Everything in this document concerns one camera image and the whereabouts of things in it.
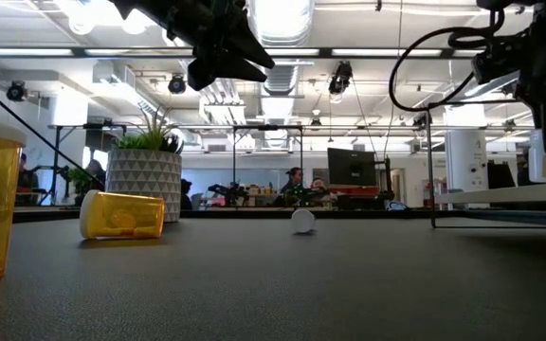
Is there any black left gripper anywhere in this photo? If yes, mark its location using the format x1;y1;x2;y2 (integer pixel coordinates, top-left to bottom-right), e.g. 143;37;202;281
158;0;275;92

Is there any teal pill bottle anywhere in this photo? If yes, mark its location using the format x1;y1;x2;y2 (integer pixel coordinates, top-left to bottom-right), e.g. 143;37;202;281
290;207;317;235

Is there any black ceiling spotlight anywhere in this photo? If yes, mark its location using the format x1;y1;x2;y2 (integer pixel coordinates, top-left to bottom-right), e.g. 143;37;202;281
167;75;188;95
6;80;28;103

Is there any succulent in patterned pot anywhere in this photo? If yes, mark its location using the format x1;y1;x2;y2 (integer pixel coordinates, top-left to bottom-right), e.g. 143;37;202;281
105;106;183;224

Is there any black computer monitor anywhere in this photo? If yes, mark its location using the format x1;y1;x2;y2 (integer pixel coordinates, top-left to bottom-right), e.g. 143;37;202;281
326;147;379;188

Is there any small leafy green plant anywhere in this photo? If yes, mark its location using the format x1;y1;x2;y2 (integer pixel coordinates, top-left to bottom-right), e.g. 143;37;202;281
66;166;95;196

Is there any black table mat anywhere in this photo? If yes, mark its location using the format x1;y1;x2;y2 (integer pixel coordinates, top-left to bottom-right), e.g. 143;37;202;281
0;215;546;341

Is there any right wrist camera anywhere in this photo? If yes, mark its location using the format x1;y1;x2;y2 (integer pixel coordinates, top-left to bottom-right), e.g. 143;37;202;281
470;45;524;86

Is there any black hanging camera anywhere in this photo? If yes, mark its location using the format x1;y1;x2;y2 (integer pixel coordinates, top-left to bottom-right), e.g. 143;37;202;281
327;60;355;96

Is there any black aluminium rig frame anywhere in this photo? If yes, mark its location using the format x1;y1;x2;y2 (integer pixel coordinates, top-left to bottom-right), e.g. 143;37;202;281
0;45;546;220

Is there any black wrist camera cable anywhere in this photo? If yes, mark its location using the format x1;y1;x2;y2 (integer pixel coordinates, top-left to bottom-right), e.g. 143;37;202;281
388;8;509;114

